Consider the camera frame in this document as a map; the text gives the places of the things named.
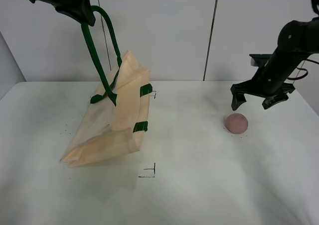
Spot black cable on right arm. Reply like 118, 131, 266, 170
286, 58, 319, 82

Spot white linen bag green handles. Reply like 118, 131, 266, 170
60, 6, 153, 167

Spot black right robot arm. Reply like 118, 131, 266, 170
230, 17, 319, 111

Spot pink peach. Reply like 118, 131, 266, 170
225, 113, 248, 134

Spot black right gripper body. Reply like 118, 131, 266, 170
231, 53, 295, 98

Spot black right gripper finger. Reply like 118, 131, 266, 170
262, 93, 289, 110
231, 93, 247, 111

